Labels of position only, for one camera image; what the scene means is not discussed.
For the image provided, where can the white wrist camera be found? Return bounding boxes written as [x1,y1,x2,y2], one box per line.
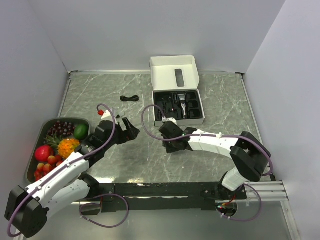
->
[97,109,114,121]
[162,117,177,125]

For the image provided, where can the grey fruit tray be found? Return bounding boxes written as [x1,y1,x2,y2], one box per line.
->
[25,117,91,185]

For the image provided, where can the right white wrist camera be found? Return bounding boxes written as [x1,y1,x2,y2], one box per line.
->
[162,117,177,125]

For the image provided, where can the aluminium extrusion rail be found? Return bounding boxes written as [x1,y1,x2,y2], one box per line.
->
[245,181,289,202]

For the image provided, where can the silver black hair clipper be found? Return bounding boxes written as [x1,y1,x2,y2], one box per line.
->
[178,93,187,119]

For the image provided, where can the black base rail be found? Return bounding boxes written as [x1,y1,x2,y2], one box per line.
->
[82,182,247,213]

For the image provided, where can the dark red grape bunch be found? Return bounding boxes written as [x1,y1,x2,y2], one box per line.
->
[47,120,76,137]

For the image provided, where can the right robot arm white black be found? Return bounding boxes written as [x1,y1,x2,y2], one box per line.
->
[159,121,271,200]

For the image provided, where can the black coiled cable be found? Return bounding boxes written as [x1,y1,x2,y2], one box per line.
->
[119,95,140,103]

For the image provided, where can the black plastic insert tray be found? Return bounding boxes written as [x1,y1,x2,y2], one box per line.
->
[153,90,204,120]

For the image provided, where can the small red orange fruits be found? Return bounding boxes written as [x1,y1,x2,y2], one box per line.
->
[34,155,64,181]

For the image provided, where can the white cardboard clipper box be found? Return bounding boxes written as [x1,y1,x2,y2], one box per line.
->
[149,55,205,127]

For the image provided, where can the orange pineapple toy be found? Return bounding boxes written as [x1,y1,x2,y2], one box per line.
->
[44,135,81,159]

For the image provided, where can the red apple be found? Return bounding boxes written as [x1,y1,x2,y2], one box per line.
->
[34,145,54,162]

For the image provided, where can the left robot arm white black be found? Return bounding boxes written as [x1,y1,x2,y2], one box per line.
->
[4,117,140,238]

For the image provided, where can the green avocado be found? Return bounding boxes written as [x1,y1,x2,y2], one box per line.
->
[73,124,89,140]

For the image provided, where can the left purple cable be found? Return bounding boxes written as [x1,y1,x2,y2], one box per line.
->
[6,103,129,237]

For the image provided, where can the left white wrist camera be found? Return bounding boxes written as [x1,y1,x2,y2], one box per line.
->
[97,109,114,121]

